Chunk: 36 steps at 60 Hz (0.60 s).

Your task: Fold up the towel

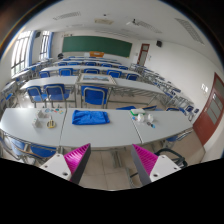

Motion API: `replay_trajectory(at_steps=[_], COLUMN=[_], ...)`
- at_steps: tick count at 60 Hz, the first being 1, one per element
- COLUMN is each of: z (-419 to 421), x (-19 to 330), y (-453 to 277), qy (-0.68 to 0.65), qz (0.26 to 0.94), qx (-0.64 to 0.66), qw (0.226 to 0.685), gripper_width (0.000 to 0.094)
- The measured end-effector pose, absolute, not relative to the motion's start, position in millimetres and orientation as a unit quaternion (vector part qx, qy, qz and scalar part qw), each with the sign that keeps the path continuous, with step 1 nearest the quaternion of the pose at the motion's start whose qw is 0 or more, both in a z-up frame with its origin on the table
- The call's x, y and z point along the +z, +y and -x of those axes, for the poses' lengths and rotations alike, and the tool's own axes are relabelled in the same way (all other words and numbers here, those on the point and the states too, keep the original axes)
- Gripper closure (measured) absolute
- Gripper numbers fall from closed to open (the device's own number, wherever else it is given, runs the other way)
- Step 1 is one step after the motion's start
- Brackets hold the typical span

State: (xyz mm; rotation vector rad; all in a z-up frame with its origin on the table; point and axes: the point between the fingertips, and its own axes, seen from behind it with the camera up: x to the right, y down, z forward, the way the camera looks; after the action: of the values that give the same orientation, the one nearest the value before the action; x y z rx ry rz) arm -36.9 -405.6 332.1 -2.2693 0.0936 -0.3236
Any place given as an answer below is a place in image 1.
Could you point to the blue chair centre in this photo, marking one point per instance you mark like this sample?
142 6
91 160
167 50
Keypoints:
94 95

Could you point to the blue chair far left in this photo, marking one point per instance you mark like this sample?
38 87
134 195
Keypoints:
36 95

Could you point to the framed picture on desk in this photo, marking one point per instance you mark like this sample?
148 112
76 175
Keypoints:
88 78

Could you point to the grey front desk left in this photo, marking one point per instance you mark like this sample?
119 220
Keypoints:
17 123

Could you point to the wall speaker black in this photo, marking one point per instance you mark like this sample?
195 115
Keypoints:
159 43

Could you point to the white cup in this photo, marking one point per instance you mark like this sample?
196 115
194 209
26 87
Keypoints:
140 118
36 122

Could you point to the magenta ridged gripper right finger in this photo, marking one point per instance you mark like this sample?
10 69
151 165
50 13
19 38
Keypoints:
151 167

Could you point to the orange teacher podium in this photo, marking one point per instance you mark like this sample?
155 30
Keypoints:
96 54

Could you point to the red door right near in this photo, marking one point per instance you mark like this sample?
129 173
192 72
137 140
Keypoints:
208 120

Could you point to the red door far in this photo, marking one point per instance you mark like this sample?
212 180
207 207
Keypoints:
143 54

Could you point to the white cup right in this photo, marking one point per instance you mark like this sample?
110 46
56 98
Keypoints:
140 118

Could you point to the grey front desk centre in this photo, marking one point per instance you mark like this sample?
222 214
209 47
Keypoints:
119 132

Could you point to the grey front desk right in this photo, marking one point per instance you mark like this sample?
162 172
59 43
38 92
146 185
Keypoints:
159 125

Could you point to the blue folded towel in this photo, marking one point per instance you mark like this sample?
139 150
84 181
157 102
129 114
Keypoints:
87 117

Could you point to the white cup left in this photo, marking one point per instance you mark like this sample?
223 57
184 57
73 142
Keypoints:
36 122

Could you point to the green chalkboard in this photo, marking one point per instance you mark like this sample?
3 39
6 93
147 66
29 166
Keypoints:
96 43

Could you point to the red door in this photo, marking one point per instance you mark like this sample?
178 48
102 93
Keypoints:
143 54
208 120

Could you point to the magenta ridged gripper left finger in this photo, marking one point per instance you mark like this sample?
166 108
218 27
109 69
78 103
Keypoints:
70 166

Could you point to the ceiling projector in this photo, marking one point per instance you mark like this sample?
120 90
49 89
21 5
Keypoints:
133 23

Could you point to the blue chair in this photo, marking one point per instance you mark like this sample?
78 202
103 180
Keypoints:
36 95
57 92
94 95

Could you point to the grey desk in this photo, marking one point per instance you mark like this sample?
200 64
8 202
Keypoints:
119 132
159 125
17 123

